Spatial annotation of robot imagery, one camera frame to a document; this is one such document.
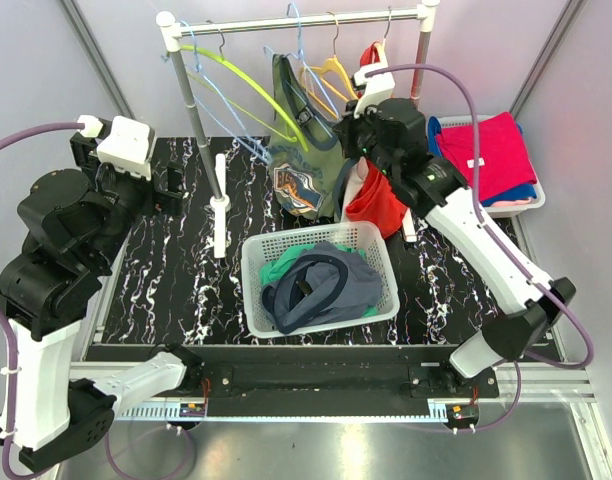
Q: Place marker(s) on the magenta folded shirt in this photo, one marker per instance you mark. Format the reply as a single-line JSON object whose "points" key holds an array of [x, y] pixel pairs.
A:
{"points": [[496, 150]]}

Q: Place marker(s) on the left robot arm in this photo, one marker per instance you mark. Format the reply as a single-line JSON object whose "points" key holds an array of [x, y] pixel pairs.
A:
{"points": [[77, 221]]}

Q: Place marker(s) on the lime green hanger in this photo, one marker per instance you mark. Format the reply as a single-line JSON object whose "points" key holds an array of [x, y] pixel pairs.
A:
{"points": [[246, 80]]}

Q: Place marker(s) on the green tank top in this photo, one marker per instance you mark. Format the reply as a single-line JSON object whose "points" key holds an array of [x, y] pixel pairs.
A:
{"points": [[276, 267]]}

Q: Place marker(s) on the blue folded shirt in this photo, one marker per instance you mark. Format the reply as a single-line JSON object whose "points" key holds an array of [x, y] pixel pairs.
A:
{"points": [[511, 195]]}

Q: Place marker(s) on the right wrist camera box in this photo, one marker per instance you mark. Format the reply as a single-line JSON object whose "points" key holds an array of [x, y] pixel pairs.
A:
{"points": [[377, 84]]}

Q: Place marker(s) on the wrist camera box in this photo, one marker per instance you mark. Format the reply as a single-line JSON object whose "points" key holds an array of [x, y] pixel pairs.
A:
{"points": [[128, 146], [377, 84]]}

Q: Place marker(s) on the pink tank top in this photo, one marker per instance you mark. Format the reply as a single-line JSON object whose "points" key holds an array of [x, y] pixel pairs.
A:
{"points": [[355, 181]]}

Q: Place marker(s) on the red tank top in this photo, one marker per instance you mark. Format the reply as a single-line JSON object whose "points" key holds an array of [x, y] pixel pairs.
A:
{"points": [[376, 202]]}

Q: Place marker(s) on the grey basket with clothes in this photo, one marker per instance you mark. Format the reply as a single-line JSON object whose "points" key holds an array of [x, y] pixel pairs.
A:
{"points": [[516, 207]]}

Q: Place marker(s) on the blue grey tank top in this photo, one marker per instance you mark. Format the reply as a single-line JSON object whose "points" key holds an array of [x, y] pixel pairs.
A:
{"points": [[316, 285]]}

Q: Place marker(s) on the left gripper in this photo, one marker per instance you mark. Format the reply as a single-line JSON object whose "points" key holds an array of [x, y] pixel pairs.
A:
{"points": [[170, 198]]}

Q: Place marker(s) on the white wooden hanger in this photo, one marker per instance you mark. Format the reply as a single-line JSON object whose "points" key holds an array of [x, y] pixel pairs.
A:
{"points": [[408, 229]]}

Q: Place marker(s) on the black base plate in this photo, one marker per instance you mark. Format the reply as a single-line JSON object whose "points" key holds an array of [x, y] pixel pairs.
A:
{"points": [[318, 382]]}

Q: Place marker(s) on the clothes rack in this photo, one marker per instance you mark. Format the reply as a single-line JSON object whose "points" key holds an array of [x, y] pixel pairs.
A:
{"points": [[172, 31]]}

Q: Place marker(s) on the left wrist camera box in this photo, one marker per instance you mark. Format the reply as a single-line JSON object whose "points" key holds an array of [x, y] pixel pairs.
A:
{"points": [[128, 146]]}

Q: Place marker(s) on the white laundry basket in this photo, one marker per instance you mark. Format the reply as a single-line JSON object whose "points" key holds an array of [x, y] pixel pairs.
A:
{"points": [[362, 236]]}

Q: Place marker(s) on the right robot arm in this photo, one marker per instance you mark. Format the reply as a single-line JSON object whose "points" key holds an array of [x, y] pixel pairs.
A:
{"points": [[391, 136]]}

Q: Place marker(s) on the black marble mat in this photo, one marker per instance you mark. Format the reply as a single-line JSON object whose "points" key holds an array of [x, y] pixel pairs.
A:
{"points": [[170, 287]]}

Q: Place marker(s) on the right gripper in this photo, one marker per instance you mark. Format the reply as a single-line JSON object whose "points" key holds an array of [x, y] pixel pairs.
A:
{"points": [[349, 124]]}

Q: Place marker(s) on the olive printed tank top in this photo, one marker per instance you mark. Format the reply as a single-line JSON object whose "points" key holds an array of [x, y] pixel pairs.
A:
{"points": [[306, 158]]}

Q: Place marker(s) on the yellow hanger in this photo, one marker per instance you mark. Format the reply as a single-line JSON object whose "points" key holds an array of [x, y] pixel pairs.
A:
{"points": [[333, 76]]}

